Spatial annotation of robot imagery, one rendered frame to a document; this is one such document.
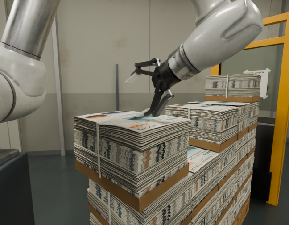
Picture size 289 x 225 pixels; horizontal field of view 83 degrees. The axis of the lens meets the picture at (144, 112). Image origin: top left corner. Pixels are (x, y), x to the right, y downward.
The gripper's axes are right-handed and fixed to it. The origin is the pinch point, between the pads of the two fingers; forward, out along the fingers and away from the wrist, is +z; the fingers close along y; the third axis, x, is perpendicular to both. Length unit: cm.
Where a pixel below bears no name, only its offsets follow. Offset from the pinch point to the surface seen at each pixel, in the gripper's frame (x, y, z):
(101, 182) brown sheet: -14.1, 24.9, 14.3
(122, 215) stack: -9.8, 37.7, 14.1
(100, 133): -13.5, 9.3, 6.9
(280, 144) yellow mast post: 159, 58, -8
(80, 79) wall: 89, -127, 203
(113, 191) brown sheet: -13.9, 28.1, 8.4
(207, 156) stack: 37.4, 33.1, 2.0
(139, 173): -12.7, 24.4, -5.3
